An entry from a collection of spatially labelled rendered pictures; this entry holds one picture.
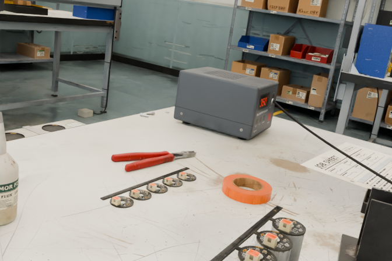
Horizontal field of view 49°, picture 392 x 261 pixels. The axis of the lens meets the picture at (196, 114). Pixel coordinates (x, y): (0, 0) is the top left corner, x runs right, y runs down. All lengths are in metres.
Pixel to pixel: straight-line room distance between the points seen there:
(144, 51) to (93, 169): 5.60
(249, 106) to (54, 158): 0.32
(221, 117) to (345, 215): 0.29
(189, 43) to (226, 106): 4.96
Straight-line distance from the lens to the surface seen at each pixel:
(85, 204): 0.46
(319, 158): 0.72
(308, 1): 4.59
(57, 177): 0.51
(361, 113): 4.41
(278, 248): 0.30
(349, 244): 0.47
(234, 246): 0.29
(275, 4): 4.70
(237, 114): 0.72
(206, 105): 0.74
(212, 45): 5.49
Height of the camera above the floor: 0.96
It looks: 14 degrees down
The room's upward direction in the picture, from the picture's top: 8 degrees clockwise
